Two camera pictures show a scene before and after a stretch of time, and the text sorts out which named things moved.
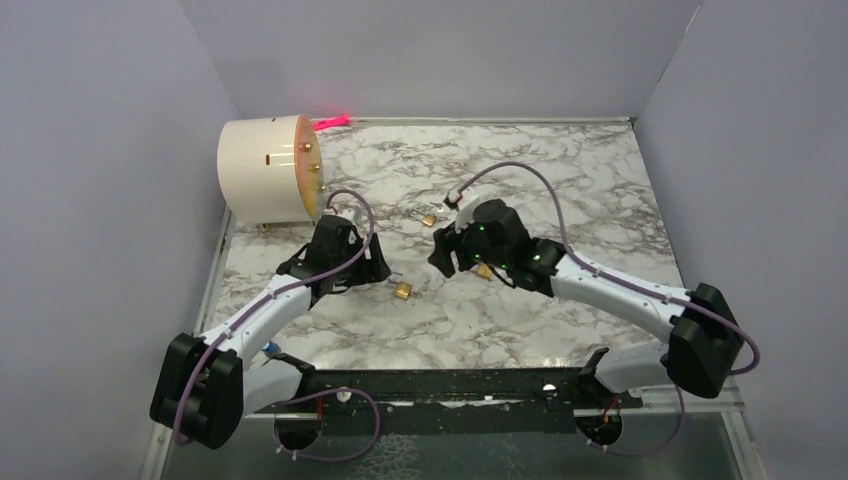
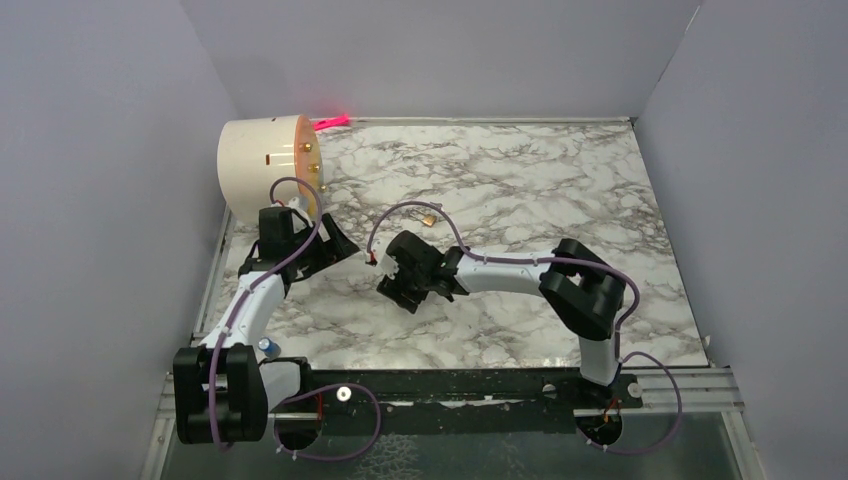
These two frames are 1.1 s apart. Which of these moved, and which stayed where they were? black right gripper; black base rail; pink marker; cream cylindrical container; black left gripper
Moved: black left gripper; black right gripper
Stayed: black base rail; pink marker; cream cylindrical container
